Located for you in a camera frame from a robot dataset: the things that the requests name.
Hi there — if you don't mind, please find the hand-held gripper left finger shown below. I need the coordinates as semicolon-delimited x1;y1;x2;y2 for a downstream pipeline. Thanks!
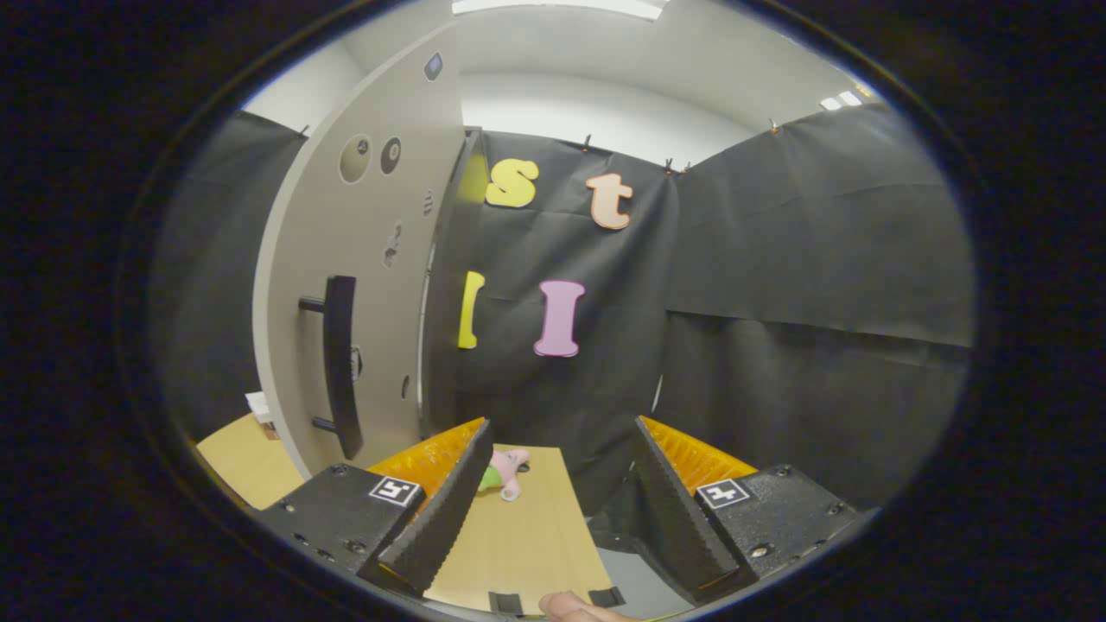
257;417;495;597

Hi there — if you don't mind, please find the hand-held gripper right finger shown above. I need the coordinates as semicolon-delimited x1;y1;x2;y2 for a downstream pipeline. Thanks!
631;415;865;604

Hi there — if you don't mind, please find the grey shoe cabinet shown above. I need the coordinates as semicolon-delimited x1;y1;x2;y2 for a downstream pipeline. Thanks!
419;126;489;441

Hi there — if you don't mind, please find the black door handle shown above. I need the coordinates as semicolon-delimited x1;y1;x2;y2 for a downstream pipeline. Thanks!
298;275;365;461

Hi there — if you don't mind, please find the beige shoe cabinet door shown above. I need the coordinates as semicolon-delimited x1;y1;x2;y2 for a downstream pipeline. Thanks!
251;22;467;480

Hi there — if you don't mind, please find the pink plush toy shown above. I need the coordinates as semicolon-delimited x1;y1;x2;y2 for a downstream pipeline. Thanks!
477;447;531;503

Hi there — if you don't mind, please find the black backdrop cloth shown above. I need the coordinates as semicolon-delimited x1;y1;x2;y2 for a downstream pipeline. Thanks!
147;104;977;519

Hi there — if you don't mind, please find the small ceiling light panel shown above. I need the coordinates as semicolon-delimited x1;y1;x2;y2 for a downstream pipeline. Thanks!
819;85;874;111

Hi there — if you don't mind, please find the long ceiling light panel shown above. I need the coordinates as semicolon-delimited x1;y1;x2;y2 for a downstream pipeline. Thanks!
451;0;666;22

